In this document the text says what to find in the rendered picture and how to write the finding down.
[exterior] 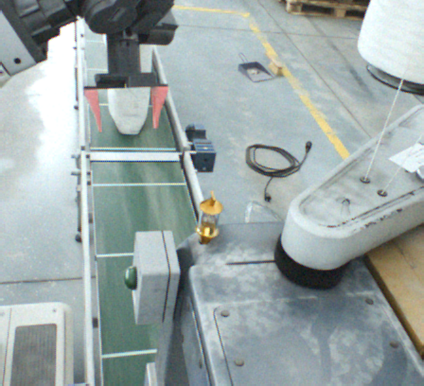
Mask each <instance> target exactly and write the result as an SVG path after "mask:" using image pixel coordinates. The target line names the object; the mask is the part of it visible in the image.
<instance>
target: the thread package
mask: <svg viewBox="0 0 424 386"><path fill-rule="evenodd" d="M422 23H424V0H371V1H370V4H369V6H368V8H367V11H366V13H365V17H364V20H363V24H362V30H361V34H360V37H359V40H358V49H359V52H360V53H361V55H362V56H363V57H364V58H365V59H366V60H367V61H369V62H370V63H372V64H373V66H375V67H376V68H378V69H379V70H381V71H383V72H385V73H388V74H390V75H393V76H395V77H397V78H400V79H403V76H404V74H405V71H406V67H407V65H408V62H409V59H410V57H411V55H412V52H413V49H414V47H415V50H414V53H413V55H412V57H411V60H410V62H409V65H408V68H407V71H406V74H405V77H404V79H405V80H408V81H411V82H415V83H419V84H424V25H423V27H422ZM421 27H422V29H421ZM420 29H421V32H420V35H419V37H418V34H419V31H420ZM417 37H418V40H417ZM416 40H417V43H416V46H415V42H416Z"/></svg>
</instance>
